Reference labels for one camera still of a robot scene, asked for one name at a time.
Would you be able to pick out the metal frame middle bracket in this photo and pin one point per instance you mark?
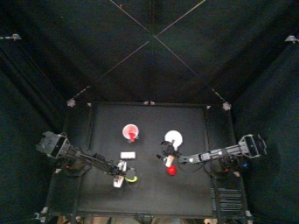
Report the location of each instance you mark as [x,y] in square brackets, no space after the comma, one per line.
[148,102]

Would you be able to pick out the yellow-green toy starfruit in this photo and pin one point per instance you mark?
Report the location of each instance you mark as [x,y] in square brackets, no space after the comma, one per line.
[132,179]

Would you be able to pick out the metal frame corner bracket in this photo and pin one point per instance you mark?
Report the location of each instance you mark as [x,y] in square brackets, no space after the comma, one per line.
[291,38]
[71,102]
[15,37]
[225,106]

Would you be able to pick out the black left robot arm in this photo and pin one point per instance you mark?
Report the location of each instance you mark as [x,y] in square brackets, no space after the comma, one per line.
[57,145]

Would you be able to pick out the small white rectangular box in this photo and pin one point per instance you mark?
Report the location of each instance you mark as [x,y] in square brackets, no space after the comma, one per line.
[127,155]

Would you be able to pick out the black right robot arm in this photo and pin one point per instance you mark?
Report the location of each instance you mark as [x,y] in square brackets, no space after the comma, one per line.
[233,150]

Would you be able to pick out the pink round plate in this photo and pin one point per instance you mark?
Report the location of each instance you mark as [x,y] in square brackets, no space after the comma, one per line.
[128,130]

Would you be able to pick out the metal table corner bracket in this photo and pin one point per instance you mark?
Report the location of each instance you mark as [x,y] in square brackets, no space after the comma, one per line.
[248,215]
[41,215]

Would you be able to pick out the white round plate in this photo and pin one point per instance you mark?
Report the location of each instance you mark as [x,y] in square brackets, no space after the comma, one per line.
[173,137]

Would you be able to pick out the red toy chili pepper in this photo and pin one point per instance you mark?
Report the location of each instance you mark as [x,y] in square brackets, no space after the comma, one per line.
[132,136]

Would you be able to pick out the red toy fruit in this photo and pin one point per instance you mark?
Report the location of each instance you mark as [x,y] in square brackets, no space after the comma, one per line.
[171,171]

